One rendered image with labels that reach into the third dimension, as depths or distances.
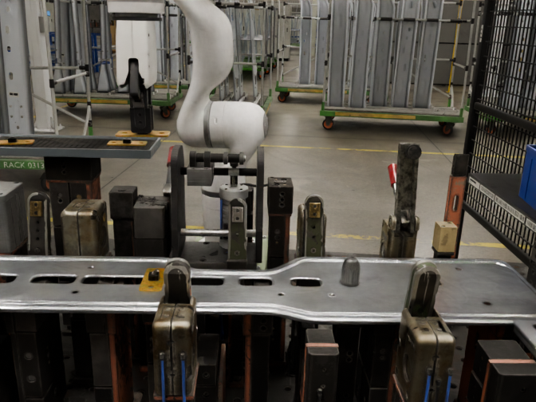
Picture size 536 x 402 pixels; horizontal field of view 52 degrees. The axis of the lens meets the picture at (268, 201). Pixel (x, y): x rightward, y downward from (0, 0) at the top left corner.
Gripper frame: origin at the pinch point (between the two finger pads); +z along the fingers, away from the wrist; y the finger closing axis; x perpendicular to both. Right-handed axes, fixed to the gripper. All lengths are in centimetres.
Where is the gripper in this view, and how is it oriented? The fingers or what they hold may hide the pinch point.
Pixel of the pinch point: (142, 118)
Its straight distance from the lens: 91.5
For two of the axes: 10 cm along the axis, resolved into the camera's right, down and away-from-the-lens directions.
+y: 0.5, 3.1, -9.5
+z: -0.2, 9.5, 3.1
